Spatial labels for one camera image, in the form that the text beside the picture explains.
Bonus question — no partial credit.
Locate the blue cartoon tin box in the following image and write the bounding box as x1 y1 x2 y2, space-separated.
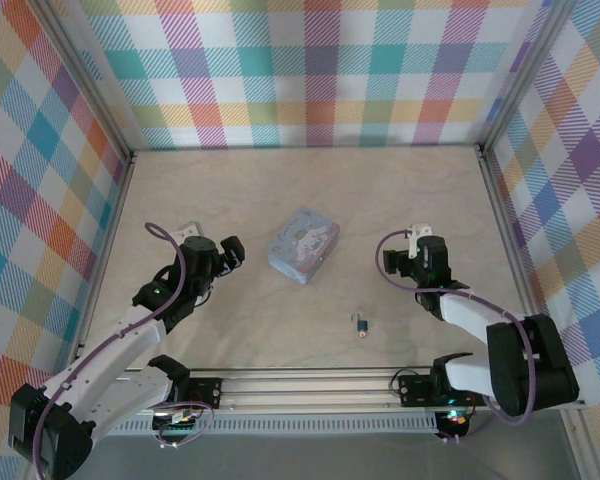
267 206 341 286

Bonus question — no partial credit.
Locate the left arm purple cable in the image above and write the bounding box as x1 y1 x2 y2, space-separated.
32 221 216 480

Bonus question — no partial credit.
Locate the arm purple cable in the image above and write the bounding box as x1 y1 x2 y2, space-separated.
374 228 537 445
32 221 216 480

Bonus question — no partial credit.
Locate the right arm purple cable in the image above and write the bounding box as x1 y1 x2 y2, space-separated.
374 228 537 445

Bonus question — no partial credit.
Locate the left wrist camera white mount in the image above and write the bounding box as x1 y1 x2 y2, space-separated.
174 219 204 240

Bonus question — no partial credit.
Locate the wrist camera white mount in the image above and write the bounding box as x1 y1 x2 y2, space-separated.
404 223 434 256
174 219 204 240

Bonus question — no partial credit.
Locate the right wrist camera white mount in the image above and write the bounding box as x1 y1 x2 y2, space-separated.
404 223 434 256

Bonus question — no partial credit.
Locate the aluminium side rail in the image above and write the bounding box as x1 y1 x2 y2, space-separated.
65 149 137 374
476 143 554 321

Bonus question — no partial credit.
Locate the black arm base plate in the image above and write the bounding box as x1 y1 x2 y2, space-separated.
179 377 225 412
397 369 491 409

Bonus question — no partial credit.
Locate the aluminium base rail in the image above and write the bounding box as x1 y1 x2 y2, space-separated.
119 367 587 416

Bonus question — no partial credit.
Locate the grey slotted cable duct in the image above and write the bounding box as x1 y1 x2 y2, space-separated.
114 417 440 437

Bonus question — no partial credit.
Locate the aluminium frame post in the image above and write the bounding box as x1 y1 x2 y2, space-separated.
29 0 136 164
477 0 574 154

